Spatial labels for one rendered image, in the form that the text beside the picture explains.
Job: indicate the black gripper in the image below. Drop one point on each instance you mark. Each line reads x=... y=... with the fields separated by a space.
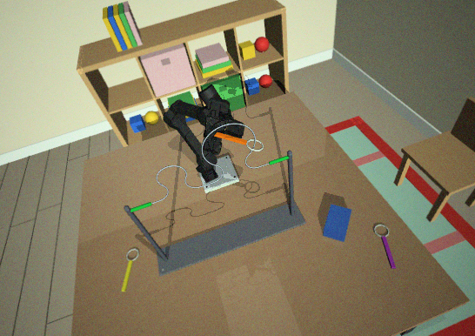
x=221 y=107

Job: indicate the yellow handle with grey loop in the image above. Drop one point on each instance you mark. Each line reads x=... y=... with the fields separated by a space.
x=128 y=270

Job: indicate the grey loop with purple handle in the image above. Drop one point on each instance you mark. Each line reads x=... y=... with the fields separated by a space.
x=387 y=248

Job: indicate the blue rectangular block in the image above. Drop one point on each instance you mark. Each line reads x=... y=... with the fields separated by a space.
x=337 y=222

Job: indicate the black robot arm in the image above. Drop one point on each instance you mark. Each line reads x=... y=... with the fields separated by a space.
x=175 y=118

